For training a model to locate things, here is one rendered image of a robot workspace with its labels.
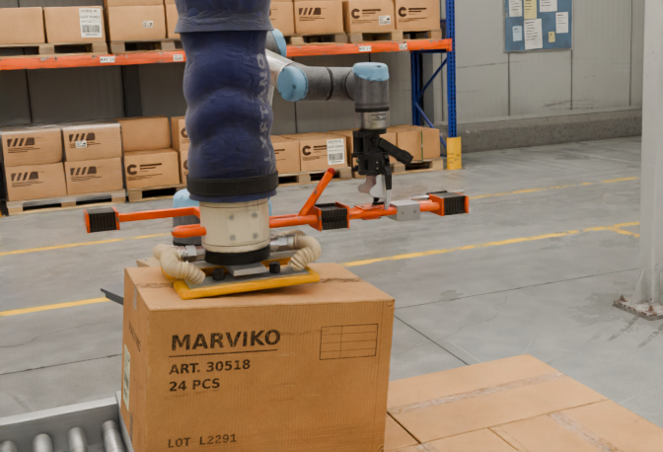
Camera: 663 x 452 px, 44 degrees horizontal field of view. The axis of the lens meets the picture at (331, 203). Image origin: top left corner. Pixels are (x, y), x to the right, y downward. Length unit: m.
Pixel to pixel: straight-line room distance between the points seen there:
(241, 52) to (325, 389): 0.82
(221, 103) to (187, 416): 0.72
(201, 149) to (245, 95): 0.16
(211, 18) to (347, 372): 0.90
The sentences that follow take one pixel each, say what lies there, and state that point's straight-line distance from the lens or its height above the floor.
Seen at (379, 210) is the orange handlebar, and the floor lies 1.13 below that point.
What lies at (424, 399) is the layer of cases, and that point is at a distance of 2.45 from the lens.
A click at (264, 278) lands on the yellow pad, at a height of 1.02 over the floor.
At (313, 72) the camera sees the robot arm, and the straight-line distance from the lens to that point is 2.16.
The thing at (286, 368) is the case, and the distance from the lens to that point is 1.98.
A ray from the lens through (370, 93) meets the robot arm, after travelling 2.11.
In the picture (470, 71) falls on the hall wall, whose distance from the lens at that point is 12.05.
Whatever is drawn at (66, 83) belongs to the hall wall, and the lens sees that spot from 10.43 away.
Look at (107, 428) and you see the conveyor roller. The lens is 2.43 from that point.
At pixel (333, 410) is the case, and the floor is 0.68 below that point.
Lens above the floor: 1.55
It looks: 11 degrees down
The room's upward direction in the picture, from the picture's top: 3 degrees counter-clockwise
